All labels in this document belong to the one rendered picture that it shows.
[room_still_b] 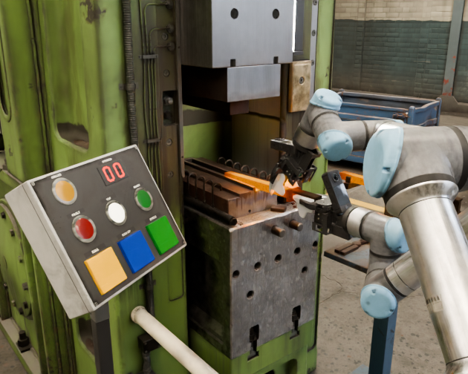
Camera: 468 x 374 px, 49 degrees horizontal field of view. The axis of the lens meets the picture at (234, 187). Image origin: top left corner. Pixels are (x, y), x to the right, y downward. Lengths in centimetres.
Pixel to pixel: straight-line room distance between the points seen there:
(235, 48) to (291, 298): 84
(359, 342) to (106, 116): 174
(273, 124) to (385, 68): 813
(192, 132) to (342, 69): 851
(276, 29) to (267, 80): 15
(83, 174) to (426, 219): 69
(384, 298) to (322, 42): 104
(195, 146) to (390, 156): 125
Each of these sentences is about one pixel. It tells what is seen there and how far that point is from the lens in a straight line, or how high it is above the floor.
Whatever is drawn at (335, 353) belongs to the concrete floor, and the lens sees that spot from 257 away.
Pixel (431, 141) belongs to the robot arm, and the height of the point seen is 130.
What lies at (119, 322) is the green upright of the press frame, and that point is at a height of 61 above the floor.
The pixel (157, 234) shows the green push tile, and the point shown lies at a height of 102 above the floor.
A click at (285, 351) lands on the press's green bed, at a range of 188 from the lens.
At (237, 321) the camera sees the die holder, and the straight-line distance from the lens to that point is 164.
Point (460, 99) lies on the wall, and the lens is 932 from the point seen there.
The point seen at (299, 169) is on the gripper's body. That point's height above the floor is 110.
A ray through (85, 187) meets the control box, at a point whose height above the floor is 116.
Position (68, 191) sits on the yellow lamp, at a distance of 108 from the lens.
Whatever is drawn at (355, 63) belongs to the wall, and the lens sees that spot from 1021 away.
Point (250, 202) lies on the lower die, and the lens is 158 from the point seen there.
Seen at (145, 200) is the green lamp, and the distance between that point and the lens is 122.
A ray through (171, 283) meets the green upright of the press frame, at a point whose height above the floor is 68.
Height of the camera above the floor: 149
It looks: 18 degrees down
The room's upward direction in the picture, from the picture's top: straight up
